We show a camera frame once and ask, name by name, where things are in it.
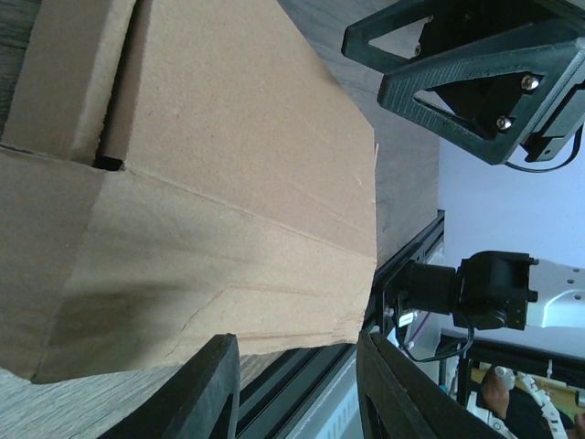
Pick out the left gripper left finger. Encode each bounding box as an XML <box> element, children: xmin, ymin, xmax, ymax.
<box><xmin>101</xmin><ymin>334</ymin><xmax>240</xmax><ymax>438</ymax></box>

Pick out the cardboard box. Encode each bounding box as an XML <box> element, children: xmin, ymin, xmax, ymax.
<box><xmin>1</xmin><ymin>1</ymin><xmax>377</xmax><ymax>383</ymax></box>

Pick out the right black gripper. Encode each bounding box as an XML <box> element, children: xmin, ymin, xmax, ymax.
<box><xmin>341</xmin><ymin>0</ymin><xmax>584</xmax><ymax>165</ymax></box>

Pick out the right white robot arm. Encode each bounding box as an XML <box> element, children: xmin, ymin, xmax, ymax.
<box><xmin>342</xmin><ymin>1</ymin><xmax>584</xmax><ymax>331</ymax></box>

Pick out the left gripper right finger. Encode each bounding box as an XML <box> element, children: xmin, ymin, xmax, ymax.
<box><xmin>356</xmin><ymin>330</ymin><xmax>502</xmax><ymax>439</ymax></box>

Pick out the light blue slotted cable duct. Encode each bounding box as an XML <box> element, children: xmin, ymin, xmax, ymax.
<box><xmin>287</xmin><ymin>353</ymin><xmax>363</xmax><ymax>439</ymax></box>

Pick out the black aluminium frame rail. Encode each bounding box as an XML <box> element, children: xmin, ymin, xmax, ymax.
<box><xmin>236</xmin><ymin>211</ymin><xmax>445</xmax><ymax>438</ymax></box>

